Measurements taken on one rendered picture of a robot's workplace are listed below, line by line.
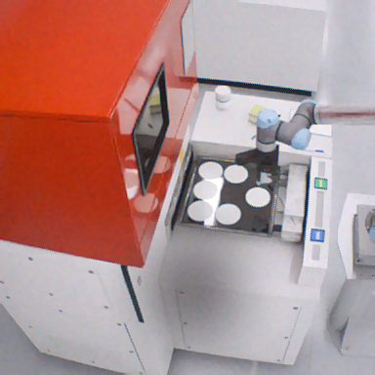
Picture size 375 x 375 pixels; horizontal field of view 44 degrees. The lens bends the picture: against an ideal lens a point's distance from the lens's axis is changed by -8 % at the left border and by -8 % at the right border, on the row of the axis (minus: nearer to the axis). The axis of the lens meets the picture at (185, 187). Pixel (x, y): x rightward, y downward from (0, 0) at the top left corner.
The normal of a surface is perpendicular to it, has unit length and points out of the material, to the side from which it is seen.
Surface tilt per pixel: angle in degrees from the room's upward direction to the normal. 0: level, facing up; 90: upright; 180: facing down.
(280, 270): 0
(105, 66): 0
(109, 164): 90
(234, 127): 0
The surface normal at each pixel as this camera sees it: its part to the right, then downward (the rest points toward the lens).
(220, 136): -0.06, -0.65
